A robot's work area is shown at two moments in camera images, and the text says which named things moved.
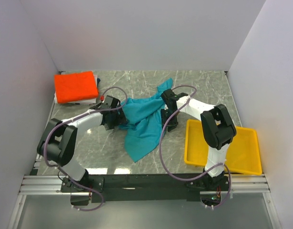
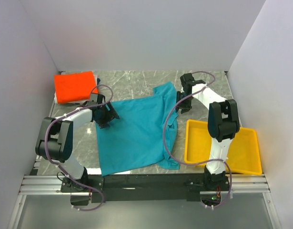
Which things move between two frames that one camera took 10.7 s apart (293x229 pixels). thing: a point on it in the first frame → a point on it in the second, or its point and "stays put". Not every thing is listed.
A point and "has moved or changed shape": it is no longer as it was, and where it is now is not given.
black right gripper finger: [165, 115] → [180, 95]
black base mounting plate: [167, 188] stays put
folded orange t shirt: [75, 86] stays put
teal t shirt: [145, 122] has moved or changed shape
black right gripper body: [173, 112] → [184, 95]
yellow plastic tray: [243, 155] stays put
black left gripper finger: [120, 119] → [103, 123]
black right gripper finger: [172, 122] → [186, 105]
